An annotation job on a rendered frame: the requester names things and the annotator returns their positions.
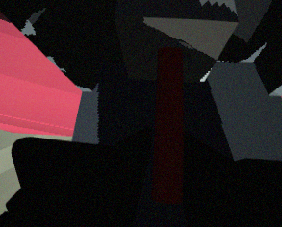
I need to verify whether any dark red cylinder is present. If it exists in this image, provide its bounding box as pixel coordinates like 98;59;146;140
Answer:
152;46;184;204

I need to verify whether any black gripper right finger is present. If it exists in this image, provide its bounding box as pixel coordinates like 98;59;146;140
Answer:
182;130;282;227

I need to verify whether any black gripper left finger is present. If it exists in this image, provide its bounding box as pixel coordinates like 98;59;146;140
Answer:
12;126;152;227

